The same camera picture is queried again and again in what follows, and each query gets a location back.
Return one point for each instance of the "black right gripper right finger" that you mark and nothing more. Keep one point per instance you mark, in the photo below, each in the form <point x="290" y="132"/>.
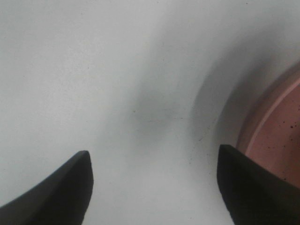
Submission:
<point x="253" y="195"/>

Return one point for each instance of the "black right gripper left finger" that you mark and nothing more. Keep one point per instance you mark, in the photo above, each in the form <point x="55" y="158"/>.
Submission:
<point x="60" y="199"/>

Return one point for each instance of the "pink speckled plate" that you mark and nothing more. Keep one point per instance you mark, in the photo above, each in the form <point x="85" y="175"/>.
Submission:
<point x="270" y="135"/>

